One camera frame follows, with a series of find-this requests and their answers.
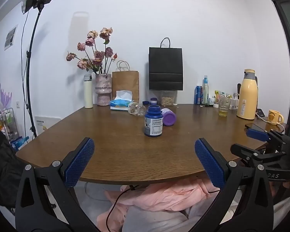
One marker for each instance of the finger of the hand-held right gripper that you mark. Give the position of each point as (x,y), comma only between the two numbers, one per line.
(250,152)
(257,134)

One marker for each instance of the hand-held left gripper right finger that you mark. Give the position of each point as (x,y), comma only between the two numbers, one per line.
(210,163)

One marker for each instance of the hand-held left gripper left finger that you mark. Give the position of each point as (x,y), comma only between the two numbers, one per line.
(79,162)

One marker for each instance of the black phone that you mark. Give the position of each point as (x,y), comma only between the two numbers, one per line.
(255,126)

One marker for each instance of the yellow mug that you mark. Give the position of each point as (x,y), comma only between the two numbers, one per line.
(273,117)

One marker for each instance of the yellow thermos jug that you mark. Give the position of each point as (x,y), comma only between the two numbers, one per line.
(247,96)

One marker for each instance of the glass with yellow liquid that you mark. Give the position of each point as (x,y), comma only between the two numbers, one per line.
(224,108)

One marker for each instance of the colourful snack packets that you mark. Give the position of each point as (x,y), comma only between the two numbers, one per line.
(222,94)

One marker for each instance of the pink cloth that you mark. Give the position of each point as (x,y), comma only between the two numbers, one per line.
(159,194)

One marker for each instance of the purple plastic bottle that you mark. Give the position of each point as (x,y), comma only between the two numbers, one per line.
(169,118)

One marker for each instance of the tall glass bottle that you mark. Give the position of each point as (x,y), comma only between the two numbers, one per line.
(205,93)

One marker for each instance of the blue plastic bottle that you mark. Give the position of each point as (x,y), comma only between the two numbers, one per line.
(153,125)

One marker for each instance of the white thermos bottle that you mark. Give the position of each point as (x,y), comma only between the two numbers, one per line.
(88,94)

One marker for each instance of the blue soda can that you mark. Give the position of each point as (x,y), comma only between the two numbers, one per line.
(198,95)

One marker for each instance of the blue tissue pack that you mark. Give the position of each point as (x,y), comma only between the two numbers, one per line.
(119,103)

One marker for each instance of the black jacket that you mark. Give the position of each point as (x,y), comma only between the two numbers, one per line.
(4,169)

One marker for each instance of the clear container with grains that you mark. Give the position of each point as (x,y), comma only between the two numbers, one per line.
(168,100)

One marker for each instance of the pink stone vase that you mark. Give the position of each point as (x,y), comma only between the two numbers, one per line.
(103,89)

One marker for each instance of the grey cloth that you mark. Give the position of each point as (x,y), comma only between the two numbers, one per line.
(154,220)

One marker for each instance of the small purple white jar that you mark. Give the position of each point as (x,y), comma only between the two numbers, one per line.
(153,101)

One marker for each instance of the brown paper bag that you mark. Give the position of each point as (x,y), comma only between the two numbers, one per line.
(125,82)

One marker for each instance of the purple coral decoration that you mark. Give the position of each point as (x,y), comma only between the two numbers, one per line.
(5,96)

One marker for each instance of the black paper bag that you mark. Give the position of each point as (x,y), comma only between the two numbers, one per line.
(165,65)

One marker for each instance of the dried pink flowers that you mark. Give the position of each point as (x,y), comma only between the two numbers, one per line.
(98,55)

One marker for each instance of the dark door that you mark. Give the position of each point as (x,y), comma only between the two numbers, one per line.
(288,29)

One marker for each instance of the black light stand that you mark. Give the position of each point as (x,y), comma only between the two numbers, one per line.
(28,53)

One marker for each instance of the wall poster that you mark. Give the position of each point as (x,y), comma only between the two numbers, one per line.
(11,37)

